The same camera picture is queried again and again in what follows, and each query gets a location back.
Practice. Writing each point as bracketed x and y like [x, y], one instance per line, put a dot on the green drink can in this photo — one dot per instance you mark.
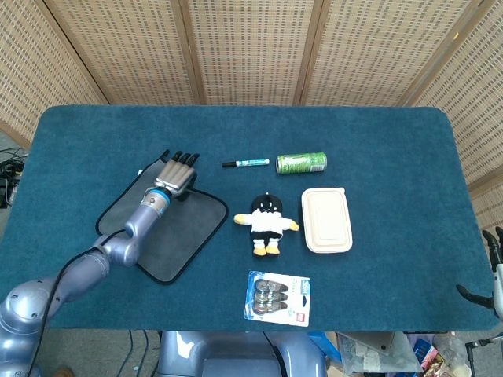
[302, 163]

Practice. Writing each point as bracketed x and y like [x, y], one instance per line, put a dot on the black white penguin plush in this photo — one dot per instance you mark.
[266, 224]

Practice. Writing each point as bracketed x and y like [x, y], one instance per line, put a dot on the small blue printed box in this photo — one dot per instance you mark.
[422, 348]

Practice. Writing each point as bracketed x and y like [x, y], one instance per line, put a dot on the dark blue table mat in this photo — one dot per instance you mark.
[393, 176]

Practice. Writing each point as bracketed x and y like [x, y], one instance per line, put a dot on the woven bamboo folding screen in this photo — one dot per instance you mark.
[251, 47]

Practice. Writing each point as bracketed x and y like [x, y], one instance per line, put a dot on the battery blister pack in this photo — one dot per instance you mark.
[279, 300]

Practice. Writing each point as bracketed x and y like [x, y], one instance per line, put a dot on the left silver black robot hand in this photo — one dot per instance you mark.
[177, 174]

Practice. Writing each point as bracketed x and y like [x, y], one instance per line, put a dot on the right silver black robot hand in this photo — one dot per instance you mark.
[499, 282]

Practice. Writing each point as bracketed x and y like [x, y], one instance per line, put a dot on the brown shoe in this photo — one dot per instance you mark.
[64, 372]

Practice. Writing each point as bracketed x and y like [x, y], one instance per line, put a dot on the beige lidded lunch box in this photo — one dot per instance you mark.
[326, 220]

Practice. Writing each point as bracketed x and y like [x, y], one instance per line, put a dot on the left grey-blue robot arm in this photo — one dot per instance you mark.
[118, 251]

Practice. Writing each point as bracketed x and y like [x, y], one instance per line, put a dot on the grey-blue robot torso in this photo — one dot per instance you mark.
[236, 357]

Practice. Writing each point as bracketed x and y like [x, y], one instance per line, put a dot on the grey cloth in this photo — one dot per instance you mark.
[184, 231]

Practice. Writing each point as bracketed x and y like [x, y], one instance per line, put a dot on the whiteboard marker pen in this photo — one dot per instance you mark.
[251, 162]

